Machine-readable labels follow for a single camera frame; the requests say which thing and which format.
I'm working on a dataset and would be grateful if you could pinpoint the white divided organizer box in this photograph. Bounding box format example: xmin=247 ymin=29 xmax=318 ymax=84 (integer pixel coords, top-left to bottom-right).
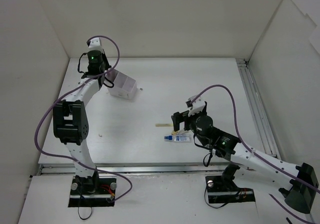
xmin=106 ymin=70 xmax=137 ymax=100

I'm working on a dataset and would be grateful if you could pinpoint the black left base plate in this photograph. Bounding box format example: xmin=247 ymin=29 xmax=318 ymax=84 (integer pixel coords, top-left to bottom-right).
xmin=68 ymin=177 xmax=117 ymax=207

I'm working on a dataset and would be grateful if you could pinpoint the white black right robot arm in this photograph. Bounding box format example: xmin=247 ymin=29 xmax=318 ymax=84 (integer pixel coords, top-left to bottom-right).
xmin=171 ymin=102 xmax=319 ymax=214

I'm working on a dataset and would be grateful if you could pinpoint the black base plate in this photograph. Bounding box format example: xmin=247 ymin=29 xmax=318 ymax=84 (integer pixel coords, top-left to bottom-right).
xmin=204 ymin=175 xmax=256 ymax=209
xmin=68 ymin=177 xmax=117 ymax=207

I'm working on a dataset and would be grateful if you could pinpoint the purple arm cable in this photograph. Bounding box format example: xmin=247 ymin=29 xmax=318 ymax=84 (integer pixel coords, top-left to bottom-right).
xmin=192 ymin=84 xmax=320 ymax=222
xmin=33 ymin=35 xmax=133 ymax=202

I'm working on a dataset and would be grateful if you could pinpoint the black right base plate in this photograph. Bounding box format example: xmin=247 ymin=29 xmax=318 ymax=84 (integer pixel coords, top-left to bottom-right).
xmin=204 ymin=175 xmax=256 ymax=209

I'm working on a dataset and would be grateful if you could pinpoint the yellow highlighter pen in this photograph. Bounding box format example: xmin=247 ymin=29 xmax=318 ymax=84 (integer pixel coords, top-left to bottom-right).
xmin=155 ymin=123 xmax=173 ymax=127

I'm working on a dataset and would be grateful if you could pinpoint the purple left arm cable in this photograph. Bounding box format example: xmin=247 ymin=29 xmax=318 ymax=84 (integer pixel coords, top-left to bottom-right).
xmin=33 ymin=35 xmax=133 ymax=202

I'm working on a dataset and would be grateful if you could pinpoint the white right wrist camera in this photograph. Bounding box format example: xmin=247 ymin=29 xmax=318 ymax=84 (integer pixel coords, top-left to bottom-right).
xmin=186 ymin=96 xmax=206 ymax=117

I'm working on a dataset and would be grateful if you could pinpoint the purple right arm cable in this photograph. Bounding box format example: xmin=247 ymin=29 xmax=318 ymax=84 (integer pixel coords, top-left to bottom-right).
xmin=192 ymin=84 xmax=320 ymax=222

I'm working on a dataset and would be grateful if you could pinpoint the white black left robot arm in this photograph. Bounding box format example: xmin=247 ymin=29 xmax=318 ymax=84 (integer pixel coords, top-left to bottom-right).
xmin=53 ymin=50 xmax=110 ymax=194

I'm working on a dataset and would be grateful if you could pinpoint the blue white correction pen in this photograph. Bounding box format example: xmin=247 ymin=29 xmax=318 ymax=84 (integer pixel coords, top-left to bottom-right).
xmin=164 ymin=135 xmax=191 ymax=143

